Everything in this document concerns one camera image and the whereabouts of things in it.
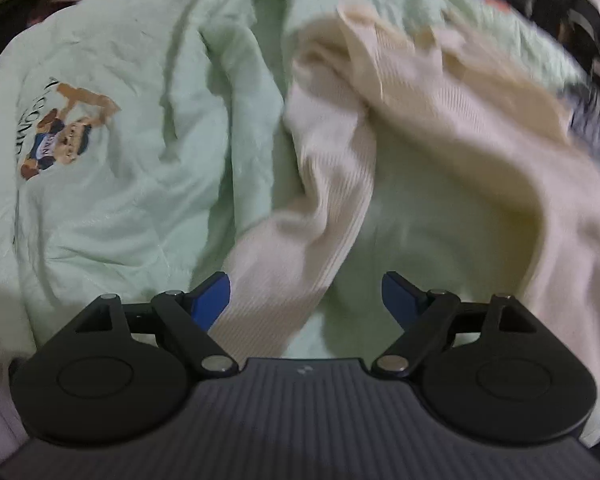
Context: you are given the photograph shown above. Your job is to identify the dark patterned cloth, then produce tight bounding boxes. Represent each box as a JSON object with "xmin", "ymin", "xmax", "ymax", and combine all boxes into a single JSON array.
[{"xmin": 460, "ymin": 0, "xmax": 600, "ymax": 186}]

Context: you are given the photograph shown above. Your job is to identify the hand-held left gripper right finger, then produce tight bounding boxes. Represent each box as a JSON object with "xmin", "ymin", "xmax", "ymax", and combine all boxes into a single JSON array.
[{"xmin": 371, "ymin": 271, "xmax": 537, "ymax": 379}]

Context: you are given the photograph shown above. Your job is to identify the light green bear-print sweatshirt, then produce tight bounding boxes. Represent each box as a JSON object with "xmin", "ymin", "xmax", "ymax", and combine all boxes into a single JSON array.
[{"xmin": 0, "ymin": 0, "xmax": 588, "ymax": 361}]

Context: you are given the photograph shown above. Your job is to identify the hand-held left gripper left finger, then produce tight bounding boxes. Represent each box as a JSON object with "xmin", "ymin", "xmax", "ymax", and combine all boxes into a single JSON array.
[{"xmin": 74, "ymin": 271, "xmax": 240, "ymax": 379}]

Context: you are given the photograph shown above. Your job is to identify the cream ribbed knit garment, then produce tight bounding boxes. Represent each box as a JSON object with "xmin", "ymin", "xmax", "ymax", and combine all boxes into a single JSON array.
[{"xmin": 211, "ymin": 1, "xmax": 600, "ymax": 401}]

